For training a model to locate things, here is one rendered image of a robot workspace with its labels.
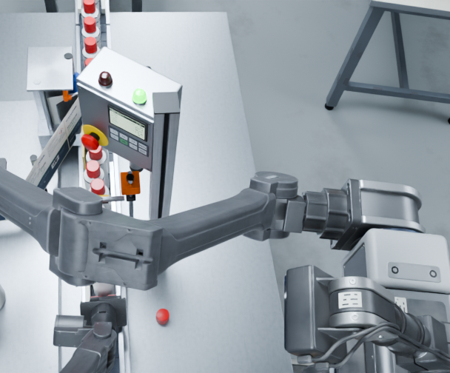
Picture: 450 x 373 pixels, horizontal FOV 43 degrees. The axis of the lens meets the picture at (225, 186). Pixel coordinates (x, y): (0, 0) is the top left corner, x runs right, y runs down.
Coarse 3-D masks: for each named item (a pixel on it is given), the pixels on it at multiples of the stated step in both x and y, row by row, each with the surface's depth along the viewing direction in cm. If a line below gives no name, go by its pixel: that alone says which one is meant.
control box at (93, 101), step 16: (96, 64) 102; (112, 64) 103; (128, 64) 103; (80, 80) 100; (96, 80) 101; (128, 80) 102; (144, 80) 102; (160, 80) 103; (80, 96) 103; (96, 96) 101; (112, 96) 100; (128, 96) 100; (96, 112) 105; (128, 112) 100; (144, 112) 99; (96, 128) 110; (112, 144) 112; (128, 160) 115; (144, 160) 111
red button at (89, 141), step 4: (92, 132) 112; (84, 136) 110; (88, 136) 110; (92, 136) 110; (96, 136) 112; (84, 140) 110; (88, 140) 110; (92, 140) 110; (96, 140) 111; (84, 144) 111; (88, 144) 111; (92, 144) 110; (96, 144) 111; (88, 148) 112; (92, 148) 111; (96, 148) 112
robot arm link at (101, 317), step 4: (96, 316) 120; (100, 316) 120; (104, 316) 120; (108, 316) 120; (84, 320) 119; (92, 320) 120; (96, 320) 118; (100, 320) 118; (104, 320) 118; (108, 320) 118; (112, 320) 120; (84, 324) 117; (92, 324) 118; (112, 324) 118; (112, 328) 118
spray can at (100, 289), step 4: (96, 284) 130; (100, 284) 129; (104, 284) 130; (108, 284) 131; (96, 288) 133; (100, 288) 132; (104, 288) 132; (108, 288) 133; (112, 288) 136; (96, 292) 136; (100, 292) 135; (104, 292) 135; (108, 292) 136; (112, 292) 139
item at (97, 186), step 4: (96, 180) 135; (100, 180) 135; (92, 184) 134; (96, 184) 134; (100, 184) 134; (92, 188) 134; (96, 188) 134; (100, 188) 134; (104, 188) 136; (96, 192) 135; (100, 192) 135; (104, 192) 137; (108, 192) 138; (104, 204) 140; (108, 204) 142; (108, 208) 143
